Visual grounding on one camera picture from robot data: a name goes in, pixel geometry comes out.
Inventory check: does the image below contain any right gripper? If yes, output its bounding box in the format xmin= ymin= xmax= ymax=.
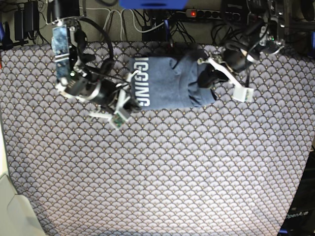
xmin=81 ymin=75 xmax=142 ymax=113

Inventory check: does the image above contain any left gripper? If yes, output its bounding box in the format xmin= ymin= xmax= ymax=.
xmin=197 ymin=45 xmax=253 ymax=89

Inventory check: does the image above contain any blue T-shirt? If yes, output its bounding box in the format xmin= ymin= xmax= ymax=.
xmin=129 ymin=50 xmax=217 ymax=110

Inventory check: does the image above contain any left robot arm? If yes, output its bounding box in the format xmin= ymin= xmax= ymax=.
xmin=197 ymin=0 xmax=285 ymax=91

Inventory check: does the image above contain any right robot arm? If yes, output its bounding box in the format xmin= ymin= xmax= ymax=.
xmin=47 ymin=0 xmax=141 ymax=115

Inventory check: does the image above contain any black power strip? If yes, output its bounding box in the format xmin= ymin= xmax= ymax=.
xmin=184 ymin=9 xmax=241 ymax=21

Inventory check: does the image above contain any patterned fan tablecloth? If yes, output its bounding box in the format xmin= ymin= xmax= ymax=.
xmin=0 ymin=45 xmax=315 ymax=236

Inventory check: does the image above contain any black power adapter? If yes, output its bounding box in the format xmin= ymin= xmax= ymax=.
xmin=14 ymin=0 xmax=39 ymax=41

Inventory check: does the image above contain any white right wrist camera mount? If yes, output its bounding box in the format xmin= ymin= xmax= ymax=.
xmin=89 ymin=70 xmax=140 ymax=129

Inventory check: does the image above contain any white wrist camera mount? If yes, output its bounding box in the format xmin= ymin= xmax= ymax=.
xmin=89 ymin=70 xmax=140 ymax=129
xmin=197 ymin=57 xmax=254 ymax=102

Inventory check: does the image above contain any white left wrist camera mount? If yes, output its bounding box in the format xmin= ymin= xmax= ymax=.
xmin=197 ymin=57 xmax=254 ymax=102

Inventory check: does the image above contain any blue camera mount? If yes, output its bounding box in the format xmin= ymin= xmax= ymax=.
xmin=119 ymin=0 xmax=188 ymax=9

